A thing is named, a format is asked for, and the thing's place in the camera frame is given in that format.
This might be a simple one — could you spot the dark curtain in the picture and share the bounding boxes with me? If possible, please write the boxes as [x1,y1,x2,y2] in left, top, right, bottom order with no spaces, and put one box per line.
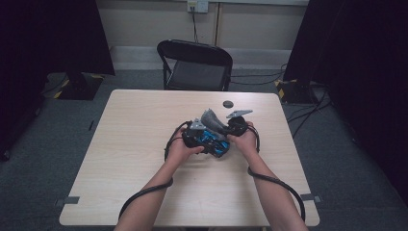
[0,0,115,162]
[283,0,408,204]

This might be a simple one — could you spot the person's left hand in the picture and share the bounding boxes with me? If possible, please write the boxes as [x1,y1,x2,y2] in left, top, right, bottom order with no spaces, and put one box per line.
[165,126,205,168]

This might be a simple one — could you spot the black stand base striped tape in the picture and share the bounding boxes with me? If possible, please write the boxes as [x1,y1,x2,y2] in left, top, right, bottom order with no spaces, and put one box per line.
[273,78,319,106]
[53,71,105,101]

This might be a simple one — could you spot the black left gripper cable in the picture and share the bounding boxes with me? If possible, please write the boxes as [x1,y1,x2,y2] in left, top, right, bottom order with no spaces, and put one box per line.
[117,120,194,223]

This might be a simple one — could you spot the black floor cables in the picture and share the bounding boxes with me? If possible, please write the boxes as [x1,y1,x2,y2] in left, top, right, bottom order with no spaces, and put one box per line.
[230,63,333,140]

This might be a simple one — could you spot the grey terry cloth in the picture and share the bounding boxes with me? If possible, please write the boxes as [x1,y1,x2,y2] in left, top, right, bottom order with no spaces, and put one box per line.
[200,108,231,137]

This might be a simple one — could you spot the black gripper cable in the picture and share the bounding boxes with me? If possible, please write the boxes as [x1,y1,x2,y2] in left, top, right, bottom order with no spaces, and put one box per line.
[117,120,194,223]
[246,124,307,223]

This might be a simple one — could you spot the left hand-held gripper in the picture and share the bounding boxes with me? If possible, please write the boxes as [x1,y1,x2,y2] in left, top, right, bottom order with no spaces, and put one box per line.
[181,117,208,149]

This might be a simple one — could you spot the grey floor tape marker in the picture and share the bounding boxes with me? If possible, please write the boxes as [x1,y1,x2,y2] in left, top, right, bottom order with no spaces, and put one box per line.
[54,195,81,207]
[299,192,322,204]

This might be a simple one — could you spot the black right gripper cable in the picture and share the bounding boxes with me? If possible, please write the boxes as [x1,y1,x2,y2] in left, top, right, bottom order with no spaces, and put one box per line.
[246,124,307,223]

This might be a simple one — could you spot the black folding chair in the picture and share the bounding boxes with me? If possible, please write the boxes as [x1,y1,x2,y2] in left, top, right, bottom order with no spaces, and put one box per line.
[156,38,234,92]

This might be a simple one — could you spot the black wall socket cable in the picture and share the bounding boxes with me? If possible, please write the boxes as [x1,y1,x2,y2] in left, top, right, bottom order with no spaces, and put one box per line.
[191,6,199,44]

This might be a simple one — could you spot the blue and black toy car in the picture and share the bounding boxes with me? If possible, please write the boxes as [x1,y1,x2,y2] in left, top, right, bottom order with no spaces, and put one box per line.
[191,129,232,159]

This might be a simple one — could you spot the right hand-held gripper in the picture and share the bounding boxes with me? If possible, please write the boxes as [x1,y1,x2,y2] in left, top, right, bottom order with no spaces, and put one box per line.
[225,109,254,138]

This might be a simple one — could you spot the person's right hand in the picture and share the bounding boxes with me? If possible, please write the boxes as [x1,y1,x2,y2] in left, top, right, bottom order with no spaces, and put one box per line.
[226,120,260,162]

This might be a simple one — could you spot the white wall socket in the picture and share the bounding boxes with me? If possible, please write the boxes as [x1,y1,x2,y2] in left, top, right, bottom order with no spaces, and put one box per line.
[187,0,210,14]

